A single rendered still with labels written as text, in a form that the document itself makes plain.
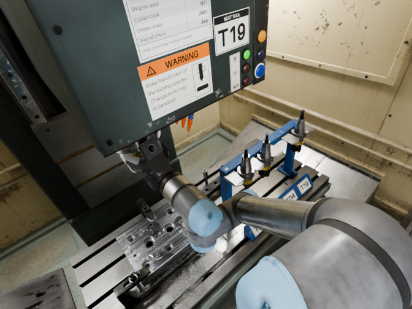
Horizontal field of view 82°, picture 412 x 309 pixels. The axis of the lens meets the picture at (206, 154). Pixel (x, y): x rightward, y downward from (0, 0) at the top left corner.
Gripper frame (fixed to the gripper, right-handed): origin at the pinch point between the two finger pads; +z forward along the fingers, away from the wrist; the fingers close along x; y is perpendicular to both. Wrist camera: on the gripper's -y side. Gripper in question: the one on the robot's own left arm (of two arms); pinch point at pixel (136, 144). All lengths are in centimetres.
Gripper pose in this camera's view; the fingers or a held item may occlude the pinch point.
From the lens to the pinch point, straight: 75.7
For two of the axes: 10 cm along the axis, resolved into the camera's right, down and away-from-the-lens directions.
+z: -6.3, -4.8, 6.1
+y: 0.8, 7.4, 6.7
